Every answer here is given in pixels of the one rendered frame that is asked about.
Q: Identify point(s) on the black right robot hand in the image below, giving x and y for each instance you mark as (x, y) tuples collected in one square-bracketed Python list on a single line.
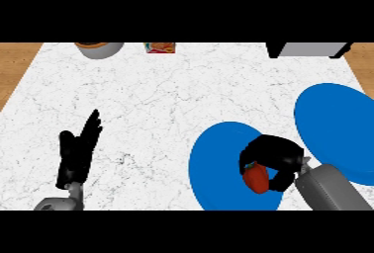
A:
[(278, 154)]

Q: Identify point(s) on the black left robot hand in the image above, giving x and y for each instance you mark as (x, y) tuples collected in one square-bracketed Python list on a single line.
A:
[(73, 154)]

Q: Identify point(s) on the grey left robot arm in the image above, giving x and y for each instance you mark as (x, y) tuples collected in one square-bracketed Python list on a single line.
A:
[(65, 201)]

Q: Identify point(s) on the blue oval plate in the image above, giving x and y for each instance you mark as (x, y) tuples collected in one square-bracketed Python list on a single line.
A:
[(336, 128), (219, 171)]

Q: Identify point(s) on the grey pot with brown rim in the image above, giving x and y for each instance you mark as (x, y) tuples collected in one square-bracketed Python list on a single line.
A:
[(99, 49)]

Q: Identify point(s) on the red printed box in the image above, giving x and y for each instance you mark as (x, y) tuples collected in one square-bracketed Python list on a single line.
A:
[(160, 47)]

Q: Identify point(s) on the grey appliance with black frame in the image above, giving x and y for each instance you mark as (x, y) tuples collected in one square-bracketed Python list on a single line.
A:
[(309, 49)]

